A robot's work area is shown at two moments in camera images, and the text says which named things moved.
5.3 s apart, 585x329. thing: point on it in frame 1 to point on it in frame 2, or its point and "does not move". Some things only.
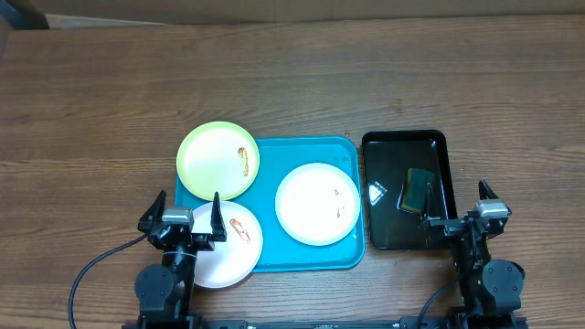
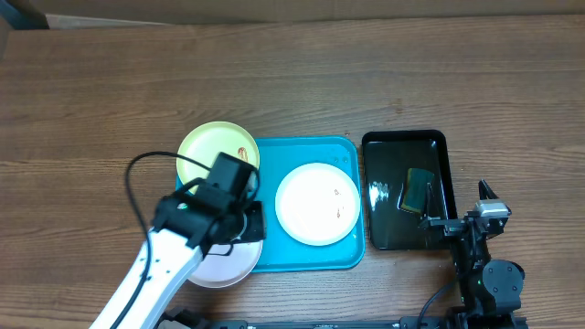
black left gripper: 218,231 to 257,231
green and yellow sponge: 416,189 does not move
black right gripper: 448,226 does not move
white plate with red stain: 233,260 does not move
